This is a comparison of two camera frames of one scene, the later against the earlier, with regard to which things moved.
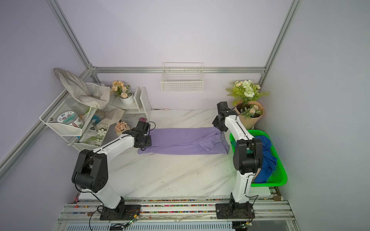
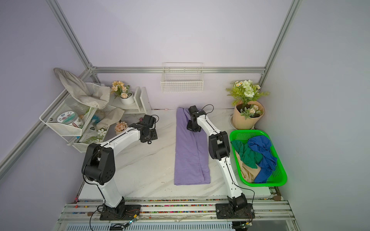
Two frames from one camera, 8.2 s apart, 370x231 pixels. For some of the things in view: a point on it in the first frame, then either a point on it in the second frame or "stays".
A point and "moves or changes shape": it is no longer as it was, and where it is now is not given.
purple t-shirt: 187,141 moves or changes shape
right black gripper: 215,123 → 189,127
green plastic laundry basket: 279,175 stays
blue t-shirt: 269,160 stays
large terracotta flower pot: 250,113 stays
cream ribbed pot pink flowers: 120,127 stays
